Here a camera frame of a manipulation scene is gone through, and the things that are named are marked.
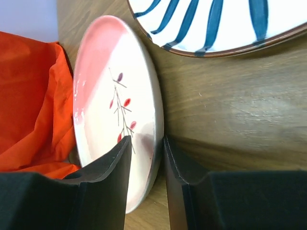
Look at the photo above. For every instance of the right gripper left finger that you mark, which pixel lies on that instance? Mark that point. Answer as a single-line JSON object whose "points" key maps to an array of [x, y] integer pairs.
{"points": [[92, 198]]}

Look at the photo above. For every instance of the blue striped white plate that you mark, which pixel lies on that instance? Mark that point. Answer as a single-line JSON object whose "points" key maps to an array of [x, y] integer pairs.
{"points": [[219, 28]]}

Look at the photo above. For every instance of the pink and cream plate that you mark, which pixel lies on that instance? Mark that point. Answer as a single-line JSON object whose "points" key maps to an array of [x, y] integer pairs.
{"points": [[116, 93]]}

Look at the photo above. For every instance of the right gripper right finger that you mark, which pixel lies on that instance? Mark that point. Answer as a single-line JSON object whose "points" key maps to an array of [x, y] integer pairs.
{"points": [[199, 199]]}

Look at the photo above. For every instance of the orange garment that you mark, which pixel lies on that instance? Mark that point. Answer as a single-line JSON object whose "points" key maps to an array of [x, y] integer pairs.
{"points": [[36, 129]]}

